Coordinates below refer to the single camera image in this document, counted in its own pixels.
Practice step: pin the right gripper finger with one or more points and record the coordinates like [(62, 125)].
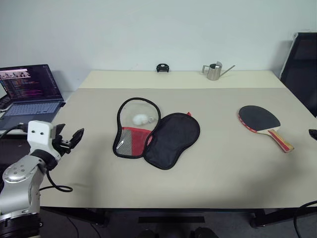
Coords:
[(314, 134)]

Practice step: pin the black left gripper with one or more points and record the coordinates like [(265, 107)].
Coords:
[(62, 146)]

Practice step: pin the black rubber table tennis paddle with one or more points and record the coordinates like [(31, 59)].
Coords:
[(258, 119)]

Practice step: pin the black red paddle case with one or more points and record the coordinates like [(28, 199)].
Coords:
[(171, 138)]

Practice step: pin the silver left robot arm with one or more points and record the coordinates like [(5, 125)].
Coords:
[(17, 173)]

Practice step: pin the white side desk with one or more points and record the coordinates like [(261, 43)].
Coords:
[(68, 96)]

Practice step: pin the grey open laptop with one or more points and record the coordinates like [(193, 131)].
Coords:
[(27, 106)]

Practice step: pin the black device beside laptop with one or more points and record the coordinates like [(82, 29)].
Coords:
[(3, 102)]

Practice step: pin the white ping pong ball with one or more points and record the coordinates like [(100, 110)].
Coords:
[(140, 119)]

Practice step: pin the black office chair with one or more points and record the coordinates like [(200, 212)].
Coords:
[(302, 62)]

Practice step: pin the small black clamp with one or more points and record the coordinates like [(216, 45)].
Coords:
[(162, 68)]

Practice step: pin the steel watering can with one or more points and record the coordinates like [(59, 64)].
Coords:
[(214, 73)]

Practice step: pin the dark rounded shape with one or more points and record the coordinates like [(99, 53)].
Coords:
[(204, 233)]

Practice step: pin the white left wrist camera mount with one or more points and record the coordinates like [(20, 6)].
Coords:
[(37, 134)]

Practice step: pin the black table leg frame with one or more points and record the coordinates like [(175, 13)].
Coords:
[(270, 218), (81, 215)]

